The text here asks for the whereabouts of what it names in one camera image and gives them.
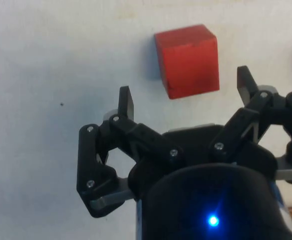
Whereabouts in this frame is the red cube block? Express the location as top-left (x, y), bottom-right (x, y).
top-left (154, 23), bottom-right (220, 100)

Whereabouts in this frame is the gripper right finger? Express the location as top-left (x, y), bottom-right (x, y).
top-left (209, 65), bottom-right (292, 182)

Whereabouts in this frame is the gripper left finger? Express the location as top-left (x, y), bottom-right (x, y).
top-left (76, 85), bottom-right (185, 219)

